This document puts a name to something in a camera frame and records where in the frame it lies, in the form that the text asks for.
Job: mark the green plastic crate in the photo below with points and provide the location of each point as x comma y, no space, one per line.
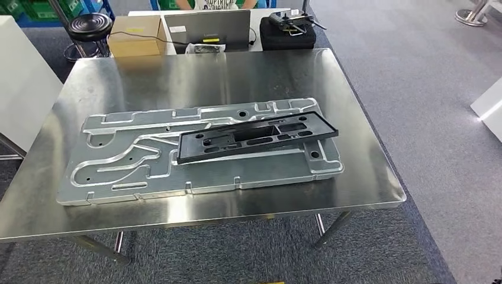
10,8
43,9

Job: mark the seated person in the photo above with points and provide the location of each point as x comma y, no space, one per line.
215,4

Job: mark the large stamped metal plate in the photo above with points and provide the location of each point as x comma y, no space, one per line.
235,172

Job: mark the clear plastic bag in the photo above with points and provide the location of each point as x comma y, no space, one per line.
204,48

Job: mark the black case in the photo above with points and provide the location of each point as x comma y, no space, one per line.
286,41

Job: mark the white block plinth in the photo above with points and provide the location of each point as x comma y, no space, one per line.
492,113

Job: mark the black plastic car part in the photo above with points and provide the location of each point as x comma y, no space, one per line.
325,129

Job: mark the metal chair base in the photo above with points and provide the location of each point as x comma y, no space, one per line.
468,16

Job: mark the stainless steel workbench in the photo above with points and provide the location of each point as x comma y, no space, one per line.
274,70

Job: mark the black round fan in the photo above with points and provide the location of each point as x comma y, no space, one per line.
89,25

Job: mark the white desk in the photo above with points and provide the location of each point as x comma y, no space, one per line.
257,19

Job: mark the white cabinet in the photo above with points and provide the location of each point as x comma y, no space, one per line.
23,86

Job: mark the brown cardboard box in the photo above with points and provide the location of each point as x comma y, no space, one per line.
133,43

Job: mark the black remote controller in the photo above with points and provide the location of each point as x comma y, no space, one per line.
286,18

